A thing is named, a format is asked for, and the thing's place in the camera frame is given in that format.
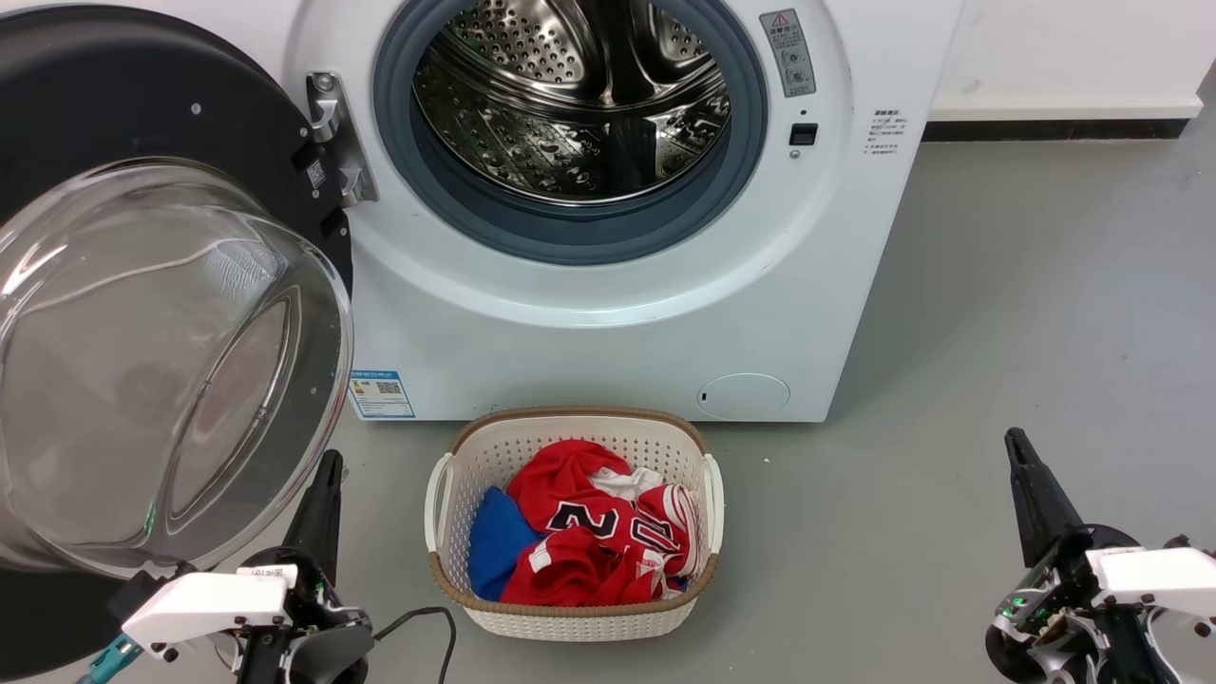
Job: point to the blue energy label sticker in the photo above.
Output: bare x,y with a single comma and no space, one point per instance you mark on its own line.
385,393

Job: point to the metal door hinge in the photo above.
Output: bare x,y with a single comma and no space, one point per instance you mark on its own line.
340,133

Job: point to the round white filter cover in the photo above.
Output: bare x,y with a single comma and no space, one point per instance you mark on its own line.
744,397

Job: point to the white plastic laundry basket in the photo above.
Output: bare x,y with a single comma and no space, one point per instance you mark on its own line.
570,622

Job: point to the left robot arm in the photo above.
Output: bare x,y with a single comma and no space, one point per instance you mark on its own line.
261,660

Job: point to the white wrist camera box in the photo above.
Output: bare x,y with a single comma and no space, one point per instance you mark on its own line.
1159,575
204,603

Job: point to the stainless steel washer drum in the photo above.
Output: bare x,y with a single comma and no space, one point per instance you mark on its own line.
532,142

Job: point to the white garment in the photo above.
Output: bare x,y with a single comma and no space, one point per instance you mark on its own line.
635,483

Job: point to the red basketball jersey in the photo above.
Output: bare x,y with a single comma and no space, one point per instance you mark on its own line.
568,475

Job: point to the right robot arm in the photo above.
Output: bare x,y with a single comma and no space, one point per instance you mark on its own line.
1130,655

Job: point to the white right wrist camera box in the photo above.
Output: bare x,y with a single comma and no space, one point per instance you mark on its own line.
1159,575

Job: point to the grey warning sticker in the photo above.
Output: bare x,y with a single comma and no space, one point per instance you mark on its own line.
788,52

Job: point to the black round glass washer door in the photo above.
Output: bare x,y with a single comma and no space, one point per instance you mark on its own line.
142,95

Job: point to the white front-load washing machine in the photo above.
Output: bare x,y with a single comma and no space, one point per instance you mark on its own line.
589,380

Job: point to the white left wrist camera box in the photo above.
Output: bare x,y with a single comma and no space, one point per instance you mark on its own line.
204,603

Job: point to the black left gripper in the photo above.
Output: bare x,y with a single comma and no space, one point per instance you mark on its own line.
318,594

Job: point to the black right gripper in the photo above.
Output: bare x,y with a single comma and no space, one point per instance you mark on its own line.
1069,579

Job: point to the blue cloth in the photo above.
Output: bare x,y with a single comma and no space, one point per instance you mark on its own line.
497,541

